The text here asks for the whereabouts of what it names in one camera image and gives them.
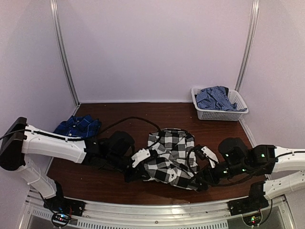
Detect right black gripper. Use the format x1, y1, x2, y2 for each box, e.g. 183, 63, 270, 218
187, 162, 248, 192

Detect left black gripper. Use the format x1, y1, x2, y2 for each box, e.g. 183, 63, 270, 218
106, 152, 151, 184

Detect blue plaid shirt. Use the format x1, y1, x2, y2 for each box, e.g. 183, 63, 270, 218
54, 115, 102, 138

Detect white plastic laundry basket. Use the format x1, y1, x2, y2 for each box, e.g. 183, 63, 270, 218
191, 87, 249, 121

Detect black white checked shirt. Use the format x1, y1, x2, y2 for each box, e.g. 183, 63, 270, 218
143, 128, 202, 191

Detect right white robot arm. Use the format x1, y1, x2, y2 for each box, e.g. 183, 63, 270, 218
192, 138, 305, 211

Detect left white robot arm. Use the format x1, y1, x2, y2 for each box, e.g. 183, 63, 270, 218
0, 117, 151, 212

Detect light blue checked shirt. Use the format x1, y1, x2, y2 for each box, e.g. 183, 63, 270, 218
195, 86, 247, 112

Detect right circuit board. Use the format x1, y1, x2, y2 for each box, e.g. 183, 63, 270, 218
243, 215, 262, 227

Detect circuit board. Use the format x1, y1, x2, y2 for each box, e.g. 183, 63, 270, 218
51, 212, 71, 227
243, 215, 262, 227

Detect left circuit board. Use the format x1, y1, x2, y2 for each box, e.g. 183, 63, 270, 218
51, 212, 71, 227

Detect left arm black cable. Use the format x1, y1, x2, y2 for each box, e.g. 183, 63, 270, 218
99, 116, 163, 148

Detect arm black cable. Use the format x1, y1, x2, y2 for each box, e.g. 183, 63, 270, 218
99, 116, 163, 148
185, 146, 267, 187

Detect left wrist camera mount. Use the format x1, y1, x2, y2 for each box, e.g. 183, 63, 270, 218
131, 148, 158, 168

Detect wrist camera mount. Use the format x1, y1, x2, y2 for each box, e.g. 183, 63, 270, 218
131, 148, 158, 168
194, 145, 219, 168

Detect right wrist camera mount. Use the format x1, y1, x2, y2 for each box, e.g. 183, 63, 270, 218
194, 145, 219, 168

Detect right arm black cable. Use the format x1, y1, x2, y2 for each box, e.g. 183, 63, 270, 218
185, 146, 267, 187

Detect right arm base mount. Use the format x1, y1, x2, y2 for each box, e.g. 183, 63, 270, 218
228, 198, 269, 216

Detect aluminium front rail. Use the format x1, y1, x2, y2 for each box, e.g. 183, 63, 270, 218
17, 189, 296, 229

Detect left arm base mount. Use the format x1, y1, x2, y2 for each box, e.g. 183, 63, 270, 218
43, 198, 86, 217

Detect right aluminium frame post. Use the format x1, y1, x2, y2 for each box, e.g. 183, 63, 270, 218
235, 0, 260, 91

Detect aluminium frame post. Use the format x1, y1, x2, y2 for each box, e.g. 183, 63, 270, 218
235, 0, 260, 91
50, 0, 80, 107

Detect left aluminium frame post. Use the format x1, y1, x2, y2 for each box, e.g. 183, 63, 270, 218
50, 0, 80, 107

